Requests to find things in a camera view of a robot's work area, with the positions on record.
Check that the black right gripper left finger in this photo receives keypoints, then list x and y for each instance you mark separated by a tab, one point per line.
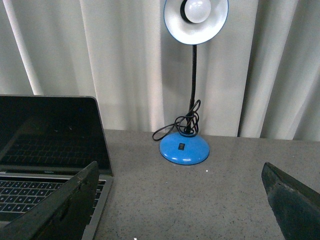
61	216

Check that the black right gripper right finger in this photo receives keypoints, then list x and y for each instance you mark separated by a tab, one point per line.
295	206

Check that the silver laptop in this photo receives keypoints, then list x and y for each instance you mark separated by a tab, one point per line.
45	141

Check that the white curtain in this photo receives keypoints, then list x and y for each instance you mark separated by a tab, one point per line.
259	77

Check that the blue desk lamp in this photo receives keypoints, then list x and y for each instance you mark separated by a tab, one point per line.
190	22

